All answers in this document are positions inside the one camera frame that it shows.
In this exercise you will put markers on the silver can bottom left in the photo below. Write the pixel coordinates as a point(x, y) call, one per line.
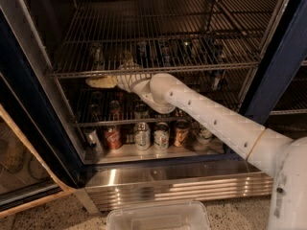
point(92, 138)

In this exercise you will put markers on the white can front right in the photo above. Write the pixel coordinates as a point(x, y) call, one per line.
point(202, 134)

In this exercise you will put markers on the wire shelf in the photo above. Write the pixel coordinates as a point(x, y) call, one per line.
point(118, 25)
point(134, 109)

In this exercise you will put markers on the blue can right shelf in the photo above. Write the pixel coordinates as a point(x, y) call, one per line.
point(217, 76)

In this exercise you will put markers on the middle wire shelf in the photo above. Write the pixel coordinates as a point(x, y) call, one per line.
point(134, 109)

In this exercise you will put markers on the steel fridge kick plate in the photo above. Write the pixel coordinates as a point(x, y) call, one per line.
point(125, 187)

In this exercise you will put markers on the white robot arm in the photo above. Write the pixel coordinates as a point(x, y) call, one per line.
point(279, 156)

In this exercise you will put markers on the red can second row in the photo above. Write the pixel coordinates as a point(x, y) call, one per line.
point(115, 110)

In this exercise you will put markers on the clear plastic bin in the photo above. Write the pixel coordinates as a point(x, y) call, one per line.
point(167, 216)

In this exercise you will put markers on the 7up can shelf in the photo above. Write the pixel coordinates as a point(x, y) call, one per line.
point(97, 55)

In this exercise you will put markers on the glass fridge door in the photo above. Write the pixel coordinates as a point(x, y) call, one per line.
point(31, 170)

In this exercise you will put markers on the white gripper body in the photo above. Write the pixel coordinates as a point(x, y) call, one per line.
point(126, 80)

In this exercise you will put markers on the green can middle shelf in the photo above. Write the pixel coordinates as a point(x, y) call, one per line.
point(184, 51)

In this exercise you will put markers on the white green can front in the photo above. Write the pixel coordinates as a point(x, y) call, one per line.
point(142, 136)

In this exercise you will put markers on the dark can second row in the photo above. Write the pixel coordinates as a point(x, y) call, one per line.
point(96, 112)

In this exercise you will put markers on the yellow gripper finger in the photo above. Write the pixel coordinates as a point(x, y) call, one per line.
point(127, 58)
point(102, 82)

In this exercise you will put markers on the blue can middle shelf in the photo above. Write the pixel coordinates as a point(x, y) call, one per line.
point(164, 53)

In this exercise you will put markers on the red cola can front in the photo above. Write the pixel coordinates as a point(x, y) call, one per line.
point(113, 137)

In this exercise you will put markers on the orange brown can front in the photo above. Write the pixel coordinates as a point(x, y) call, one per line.
point(181, 133)

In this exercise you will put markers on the upper wire shelf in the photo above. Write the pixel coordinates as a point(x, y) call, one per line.
point(118, 25)

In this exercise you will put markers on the open fridge cabinet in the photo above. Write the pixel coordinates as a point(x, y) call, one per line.
point(40, 27)

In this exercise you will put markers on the pepsi can middle shelf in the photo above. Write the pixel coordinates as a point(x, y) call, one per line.
point(142, 49)

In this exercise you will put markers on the blue can shelf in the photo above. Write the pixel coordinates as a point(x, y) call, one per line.
point(164, 53)
point(217, 76)

